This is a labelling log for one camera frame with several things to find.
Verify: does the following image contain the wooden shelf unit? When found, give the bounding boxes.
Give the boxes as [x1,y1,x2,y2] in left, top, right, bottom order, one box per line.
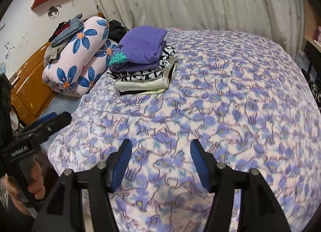
[304,2,321,48]

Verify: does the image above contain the cream folded garment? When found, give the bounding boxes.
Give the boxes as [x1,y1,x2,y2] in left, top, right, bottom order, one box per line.
[115,57,176,92]

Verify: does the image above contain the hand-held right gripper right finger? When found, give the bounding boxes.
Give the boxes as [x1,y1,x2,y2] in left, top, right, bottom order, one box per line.
[190,139,293,232]

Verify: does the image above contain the black and white printed garment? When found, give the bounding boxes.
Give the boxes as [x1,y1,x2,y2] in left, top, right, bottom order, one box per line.
[107,45,176,82]

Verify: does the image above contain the denim garment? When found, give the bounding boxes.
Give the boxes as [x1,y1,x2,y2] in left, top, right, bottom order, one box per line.
[51,13,85,47]

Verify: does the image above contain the purple cat print blanket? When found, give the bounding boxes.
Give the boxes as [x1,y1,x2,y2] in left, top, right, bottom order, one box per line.
[48,27,321,232]

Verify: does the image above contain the black and white patterned cloth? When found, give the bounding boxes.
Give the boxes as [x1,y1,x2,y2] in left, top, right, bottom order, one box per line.
[307,79,321,108]

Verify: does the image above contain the light green folded garment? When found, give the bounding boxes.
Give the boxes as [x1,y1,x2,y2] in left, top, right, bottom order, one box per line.
[143,88,166,95]

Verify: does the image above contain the wooden headboard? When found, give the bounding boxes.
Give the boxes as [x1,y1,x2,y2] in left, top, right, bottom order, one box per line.
[9,41,59,125]

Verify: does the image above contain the grey blue bed sheet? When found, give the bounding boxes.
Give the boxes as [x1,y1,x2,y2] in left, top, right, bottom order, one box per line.
[40,96,84,123]

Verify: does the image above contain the red and black garment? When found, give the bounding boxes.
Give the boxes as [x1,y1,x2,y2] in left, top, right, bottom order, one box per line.
[48,21,71,42]

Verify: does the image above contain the face wall sticker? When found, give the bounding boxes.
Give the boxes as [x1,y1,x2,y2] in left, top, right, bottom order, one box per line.
[47,5,63,20]

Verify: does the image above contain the person's left hand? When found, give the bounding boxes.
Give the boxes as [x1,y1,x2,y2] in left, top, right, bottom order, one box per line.
[0,161,46,216]

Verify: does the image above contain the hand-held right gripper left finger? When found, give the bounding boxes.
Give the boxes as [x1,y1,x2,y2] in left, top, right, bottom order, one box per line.
[33,139,132,232]

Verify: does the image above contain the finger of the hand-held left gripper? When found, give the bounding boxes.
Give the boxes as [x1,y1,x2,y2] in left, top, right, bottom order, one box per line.
[14,111,72,144]
[32,112,58,128]

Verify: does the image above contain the grey garment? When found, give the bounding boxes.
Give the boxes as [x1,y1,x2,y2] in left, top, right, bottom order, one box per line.
[43,44,62,67]

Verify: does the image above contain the blue flower print quilt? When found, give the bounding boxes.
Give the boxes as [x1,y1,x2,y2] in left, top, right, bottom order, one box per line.
[41,16,119,97]

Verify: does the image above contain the purple zip hoodie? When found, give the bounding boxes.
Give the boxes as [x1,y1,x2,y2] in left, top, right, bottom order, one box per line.
[109,26,168,73]

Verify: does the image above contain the white box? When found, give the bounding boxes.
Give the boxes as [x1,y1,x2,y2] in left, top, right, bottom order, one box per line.
[296,51,308,72]

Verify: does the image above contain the black bag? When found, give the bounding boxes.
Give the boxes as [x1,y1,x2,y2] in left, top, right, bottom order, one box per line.
[302,43,321,85]

